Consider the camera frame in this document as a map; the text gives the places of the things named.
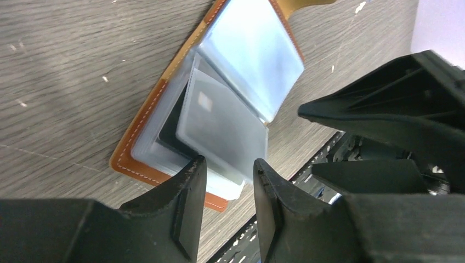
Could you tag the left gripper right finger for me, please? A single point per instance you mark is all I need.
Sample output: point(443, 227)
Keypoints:
point(401, 228)

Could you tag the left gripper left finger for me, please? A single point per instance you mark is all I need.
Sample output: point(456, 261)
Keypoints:
point(162, 225)

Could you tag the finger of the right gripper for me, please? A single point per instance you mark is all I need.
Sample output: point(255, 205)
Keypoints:
point(414, 102)
point(400, 176)

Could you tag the brown leather card holder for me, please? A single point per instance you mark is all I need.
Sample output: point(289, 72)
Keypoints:
point(246, 45)

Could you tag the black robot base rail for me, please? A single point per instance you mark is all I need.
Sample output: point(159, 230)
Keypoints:
point(293, 220)

